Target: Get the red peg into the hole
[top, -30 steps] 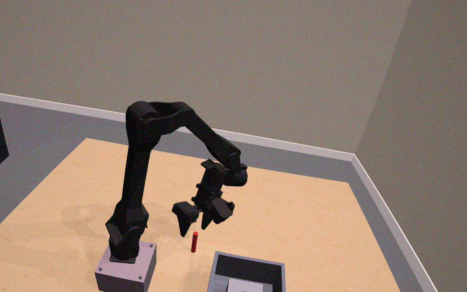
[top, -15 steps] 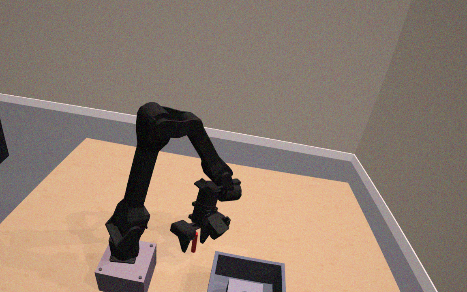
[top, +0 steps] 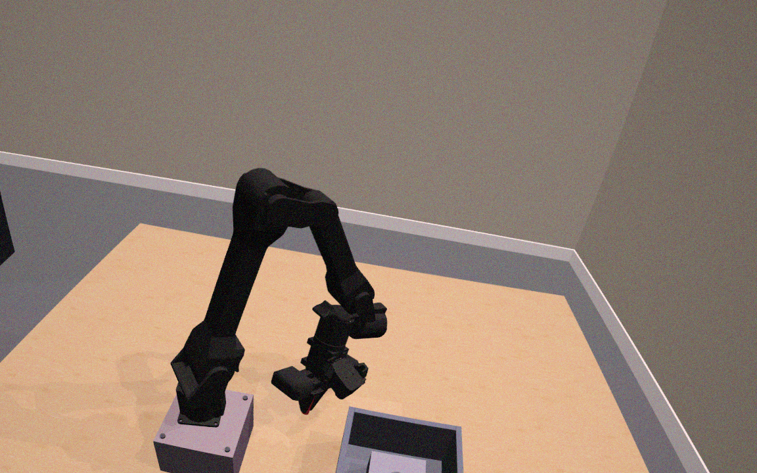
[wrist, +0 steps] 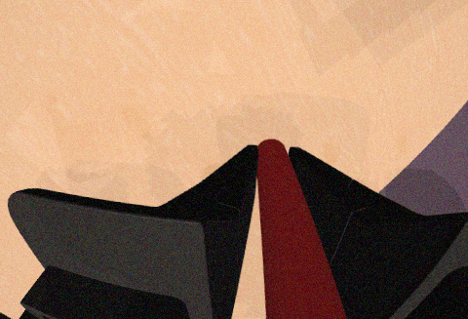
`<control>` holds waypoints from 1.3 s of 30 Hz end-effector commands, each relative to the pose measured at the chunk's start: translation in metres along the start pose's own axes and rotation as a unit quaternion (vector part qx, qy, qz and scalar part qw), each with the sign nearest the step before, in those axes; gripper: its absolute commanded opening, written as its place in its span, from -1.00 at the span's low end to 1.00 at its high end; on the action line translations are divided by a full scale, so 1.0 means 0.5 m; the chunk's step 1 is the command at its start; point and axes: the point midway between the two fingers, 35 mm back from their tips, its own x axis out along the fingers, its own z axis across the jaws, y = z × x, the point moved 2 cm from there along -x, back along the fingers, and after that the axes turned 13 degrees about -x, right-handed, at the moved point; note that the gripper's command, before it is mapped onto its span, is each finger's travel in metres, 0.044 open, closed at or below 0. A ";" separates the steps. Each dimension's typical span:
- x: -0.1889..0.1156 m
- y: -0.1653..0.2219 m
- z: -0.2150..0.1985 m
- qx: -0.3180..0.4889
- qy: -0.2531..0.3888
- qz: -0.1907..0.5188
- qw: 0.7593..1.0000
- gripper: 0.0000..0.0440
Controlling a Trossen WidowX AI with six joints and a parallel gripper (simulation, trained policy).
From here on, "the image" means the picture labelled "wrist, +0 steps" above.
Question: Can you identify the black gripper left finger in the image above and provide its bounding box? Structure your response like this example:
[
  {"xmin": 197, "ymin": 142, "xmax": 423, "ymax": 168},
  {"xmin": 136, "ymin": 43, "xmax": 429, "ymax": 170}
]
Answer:
[{"xmin": 8, "ymin": 144, "xmax": 258, "ymax": 319}]

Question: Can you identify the dark red peg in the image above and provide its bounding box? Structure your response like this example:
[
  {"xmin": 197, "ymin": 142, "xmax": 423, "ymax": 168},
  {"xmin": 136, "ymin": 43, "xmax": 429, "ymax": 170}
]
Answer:
[{"xmin": 257, "ymin": 139, "xmax": 347, "ymax": 319}]

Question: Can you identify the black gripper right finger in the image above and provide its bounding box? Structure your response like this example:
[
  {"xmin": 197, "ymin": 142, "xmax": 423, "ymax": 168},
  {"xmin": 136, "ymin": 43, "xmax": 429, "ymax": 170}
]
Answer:
[{"xmin": 289, "ymin": 146, "xmax": 468, "ymax": 319}]

